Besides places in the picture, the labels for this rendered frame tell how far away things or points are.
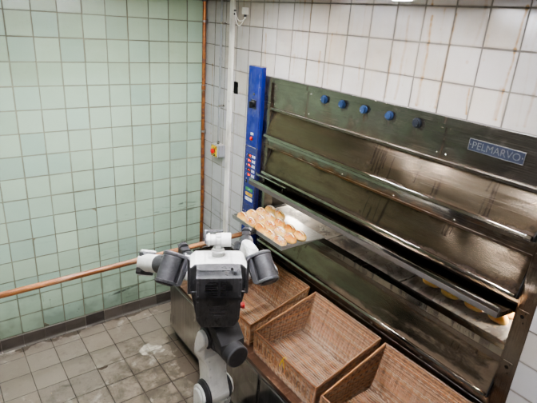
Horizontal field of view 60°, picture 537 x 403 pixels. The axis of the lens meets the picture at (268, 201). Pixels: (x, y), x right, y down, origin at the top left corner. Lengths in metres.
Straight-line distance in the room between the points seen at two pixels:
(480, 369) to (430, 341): 0.27
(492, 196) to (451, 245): 0.31
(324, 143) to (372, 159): 0.37
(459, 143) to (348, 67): 0.75
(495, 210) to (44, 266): 3.06
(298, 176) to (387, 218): 0.73
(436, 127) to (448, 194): 0.31
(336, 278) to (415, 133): 1.04
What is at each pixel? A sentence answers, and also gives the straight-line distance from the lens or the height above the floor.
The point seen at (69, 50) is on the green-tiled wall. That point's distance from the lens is 3.49.
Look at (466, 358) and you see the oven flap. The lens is 2.49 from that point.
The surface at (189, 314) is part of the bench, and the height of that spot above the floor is 0.42.
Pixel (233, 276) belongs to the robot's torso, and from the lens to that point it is 2.05.
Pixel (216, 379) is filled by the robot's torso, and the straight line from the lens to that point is 2.56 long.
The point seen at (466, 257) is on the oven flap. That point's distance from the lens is 2.28.
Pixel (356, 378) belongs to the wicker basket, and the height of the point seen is 0.72.
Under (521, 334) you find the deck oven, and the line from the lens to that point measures 2.28.
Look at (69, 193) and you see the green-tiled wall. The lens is 3.69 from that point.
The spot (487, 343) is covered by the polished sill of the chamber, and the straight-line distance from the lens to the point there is 2.38.
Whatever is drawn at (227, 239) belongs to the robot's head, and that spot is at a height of 1.50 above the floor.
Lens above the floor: 2.45
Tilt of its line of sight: 21 degrees down
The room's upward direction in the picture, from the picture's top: 4 degrees clockwise
